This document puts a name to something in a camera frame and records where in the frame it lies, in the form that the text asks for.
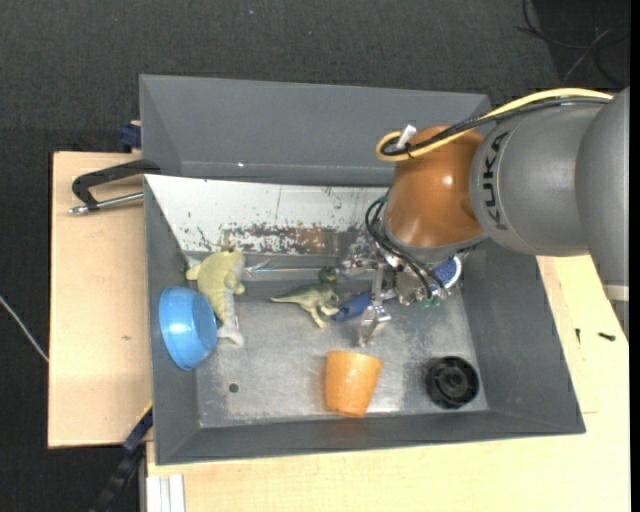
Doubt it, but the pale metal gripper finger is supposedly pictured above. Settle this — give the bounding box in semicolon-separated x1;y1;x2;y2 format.
357;263;386;349
368;302;394;346

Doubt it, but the green toy dinosaur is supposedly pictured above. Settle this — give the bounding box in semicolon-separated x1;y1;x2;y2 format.
269;267;342;330

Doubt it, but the orange plastic cup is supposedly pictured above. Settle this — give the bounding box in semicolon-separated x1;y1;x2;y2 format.
323;349;384;419

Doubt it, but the black round ribbed spool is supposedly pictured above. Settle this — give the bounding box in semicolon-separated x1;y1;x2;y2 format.
424;355;481;411

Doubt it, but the grey metal bin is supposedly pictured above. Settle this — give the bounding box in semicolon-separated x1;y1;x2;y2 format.
138;73;587;466

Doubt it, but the pale green plush toy animal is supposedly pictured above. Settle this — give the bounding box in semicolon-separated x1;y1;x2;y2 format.
185;248;248;348

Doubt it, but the blue plastic bowl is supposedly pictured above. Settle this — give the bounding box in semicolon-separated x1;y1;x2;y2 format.
158;285;220;372

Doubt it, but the black cylinder on white bracket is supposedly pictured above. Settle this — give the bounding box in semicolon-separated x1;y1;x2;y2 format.
432;255;465;291

